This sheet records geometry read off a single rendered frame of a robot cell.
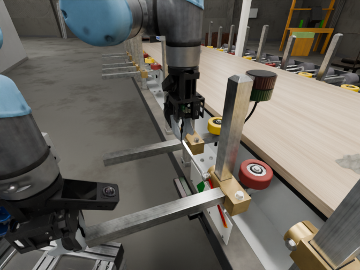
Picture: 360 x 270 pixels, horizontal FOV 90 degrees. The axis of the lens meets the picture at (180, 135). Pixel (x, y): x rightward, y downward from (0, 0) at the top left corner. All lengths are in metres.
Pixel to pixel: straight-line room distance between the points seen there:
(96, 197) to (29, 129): 0.15
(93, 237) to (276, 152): 0.51
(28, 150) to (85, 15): 0.18
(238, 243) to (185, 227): 0.84
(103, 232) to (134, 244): 0.95
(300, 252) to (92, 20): 0.41
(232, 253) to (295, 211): 0.23
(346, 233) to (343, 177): 0.33
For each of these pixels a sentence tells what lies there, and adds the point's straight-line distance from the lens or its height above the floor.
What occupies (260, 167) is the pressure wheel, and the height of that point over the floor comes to 0.90.
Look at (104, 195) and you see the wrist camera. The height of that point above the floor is 0.97.
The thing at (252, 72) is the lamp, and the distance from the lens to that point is 0.41.
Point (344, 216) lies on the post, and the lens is 0.29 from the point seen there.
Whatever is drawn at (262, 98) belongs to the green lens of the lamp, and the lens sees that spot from 0.40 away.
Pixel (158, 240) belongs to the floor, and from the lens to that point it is 1.38.
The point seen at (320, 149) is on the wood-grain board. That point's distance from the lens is 0.68.
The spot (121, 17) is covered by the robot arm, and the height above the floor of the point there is 1.23.
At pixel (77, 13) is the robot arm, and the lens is 0.28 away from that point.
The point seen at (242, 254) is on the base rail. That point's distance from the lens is 0.60.
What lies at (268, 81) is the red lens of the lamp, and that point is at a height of 1.13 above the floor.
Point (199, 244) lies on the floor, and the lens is 1.37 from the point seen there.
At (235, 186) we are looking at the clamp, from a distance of 0.50.
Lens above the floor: 1.23
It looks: 34 degrees down
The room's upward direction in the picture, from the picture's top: straight up
